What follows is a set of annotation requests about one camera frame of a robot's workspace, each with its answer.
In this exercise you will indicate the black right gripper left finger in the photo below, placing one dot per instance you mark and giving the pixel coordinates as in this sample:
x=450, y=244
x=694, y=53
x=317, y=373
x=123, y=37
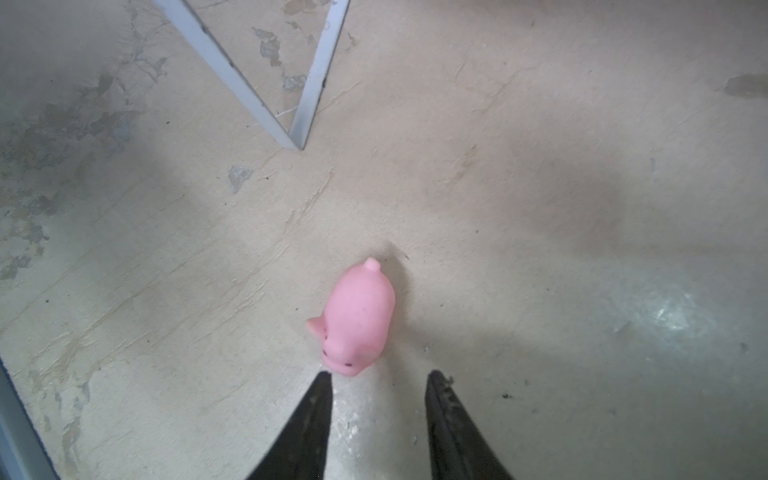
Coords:
x=300, y=450

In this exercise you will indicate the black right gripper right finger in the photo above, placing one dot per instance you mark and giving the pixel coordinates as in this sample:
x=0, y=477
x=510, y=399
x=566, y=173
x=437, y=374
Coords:
x=457, y=448

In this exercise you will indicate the pink pig toy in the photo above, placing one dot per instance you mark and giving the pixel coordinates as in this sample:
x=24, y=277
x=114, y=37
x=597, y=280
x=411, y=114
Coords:
x=354, y=324

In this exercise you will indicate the white two-tier shelf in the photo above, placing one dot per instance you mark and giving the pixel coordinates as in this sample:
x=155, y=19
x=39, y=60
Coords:
x=274, y=56

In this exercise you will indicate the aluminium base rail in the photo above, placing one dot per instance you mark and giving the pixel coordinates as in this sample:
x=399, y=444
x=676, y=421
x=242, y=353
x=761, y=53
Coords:
x=23, y=455

